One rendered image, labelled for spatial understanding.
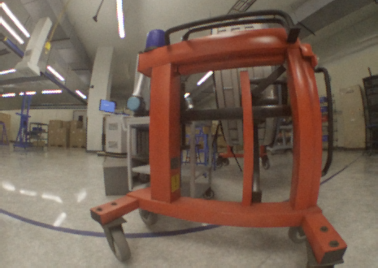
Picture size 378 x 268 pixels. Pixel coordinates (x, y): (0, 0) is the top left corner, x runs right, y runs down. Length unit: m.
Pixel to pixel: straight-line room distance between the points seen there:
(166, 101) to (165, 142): 0.17
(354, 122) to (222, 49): 5.27
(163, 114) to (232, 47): 0.39
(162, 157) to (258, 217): 0.44
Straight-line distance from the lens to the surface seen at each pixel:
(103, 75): 6.34
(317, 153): 0.63
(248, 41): 0.66
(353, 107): 5.68
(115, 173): 1.50
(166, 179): 0.66
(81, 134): 8.50
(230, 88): 1.13
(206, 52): 0.66
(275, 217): 0.62
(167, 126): 0.64
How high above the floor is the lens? 0.53
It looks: 5 degrees up
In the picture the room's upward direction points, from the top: straight up
